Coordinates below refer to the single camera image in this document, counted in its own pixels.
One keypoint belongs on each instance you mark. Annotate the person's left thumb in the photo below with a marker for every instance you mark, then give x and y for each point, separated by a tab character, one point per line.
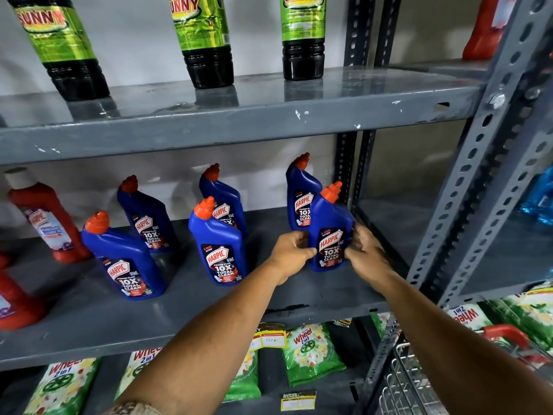
306	254

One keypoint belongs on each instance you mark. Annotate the row of green detergent packets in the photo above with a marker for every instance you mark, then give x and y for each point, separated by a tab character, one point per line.
311	354

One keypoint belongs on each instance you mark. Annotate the red cleaner bottle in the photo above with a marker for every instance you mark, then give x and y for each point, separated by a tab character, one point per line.
15	302
486	34

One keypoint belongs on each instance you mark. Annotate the blue translucent liquid bottle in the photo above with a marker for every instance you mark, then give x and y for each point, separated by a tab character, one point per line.
540	198

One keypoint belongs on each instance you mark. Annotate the grey metal shelving rack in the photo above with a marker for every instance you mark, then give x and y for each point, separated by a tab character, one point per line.
216	107
497	254

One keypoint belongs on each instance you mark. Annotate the person's right hand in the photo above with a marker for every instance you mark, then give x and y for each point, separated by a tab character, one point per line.
369	259

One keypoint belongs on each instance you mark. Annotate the person's left forearm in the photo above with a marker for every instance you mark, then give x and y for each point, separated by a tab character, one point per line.
216	341

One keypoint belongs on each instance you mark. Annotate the blue toilet cleaner bottle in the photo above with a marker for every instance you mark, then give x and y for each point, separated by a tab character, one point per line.
330	220

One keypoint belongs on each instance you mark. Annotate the yellow price label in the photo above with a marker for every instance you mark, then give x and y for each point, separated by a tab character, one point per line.
298	401
270	339

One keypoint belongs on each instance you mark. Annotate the group of blue bottles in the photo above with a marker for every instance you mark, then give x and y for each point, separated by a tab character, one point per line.
220	254

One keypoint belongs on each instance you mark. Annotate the person's right forearm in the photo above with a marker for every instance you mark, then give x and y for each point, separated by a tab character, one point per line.
449	350

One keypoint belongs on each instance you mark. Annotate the person's left hand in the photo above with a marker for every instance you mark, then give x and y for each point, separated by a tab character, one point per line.
287	257

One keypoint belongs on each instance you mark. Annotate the red bottle with white cap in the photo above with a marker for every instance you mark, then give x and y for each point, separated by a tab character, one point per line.
43	211

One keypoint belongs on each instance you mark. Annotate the person's right thumb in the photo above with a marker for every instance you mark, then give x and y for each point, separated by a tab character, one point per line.
353	254

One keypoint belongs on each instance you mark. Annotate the black bottle with green label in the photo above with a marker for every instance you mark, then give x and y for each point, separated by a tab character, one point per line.
203	38
303	38
65	43

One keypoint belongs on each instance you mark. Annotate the metal wristwatch band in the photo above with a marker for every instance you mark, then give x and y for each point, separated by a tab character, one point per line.
134	409

